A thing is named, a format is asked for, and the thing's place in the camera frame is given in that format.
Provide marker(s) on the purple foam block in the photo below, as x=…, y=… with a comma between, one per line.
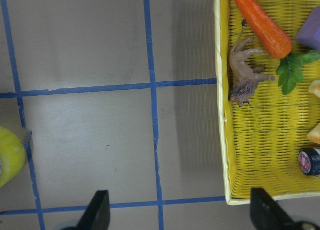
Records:
x=308, y=34

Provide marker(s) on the yellow tape roll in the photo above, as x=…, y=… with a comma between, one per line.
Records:
x=12, y=156

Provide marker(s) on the orange toy carrot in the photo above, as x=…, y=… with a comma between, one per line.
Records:
x=275, y=41

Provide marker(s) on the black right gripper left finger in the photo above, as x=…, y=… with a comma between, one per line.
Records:
x=97, y=215

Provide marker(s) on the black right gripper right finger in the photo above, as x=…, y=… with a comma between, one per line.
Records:
x=266, y=214

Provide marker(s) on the green plastic leaf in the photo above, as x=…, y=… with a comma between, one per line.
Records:
x=290, y=69

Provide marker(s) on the yellow plastic basket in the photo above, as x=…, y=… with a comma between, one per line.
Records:
x=260, y=141

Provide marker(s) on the small dark bottle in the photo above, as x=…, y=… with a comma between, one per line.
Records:
x=309, y=161

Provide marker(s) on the toy lion figure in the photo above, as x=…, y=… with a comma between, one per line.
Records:
x=245, y=78

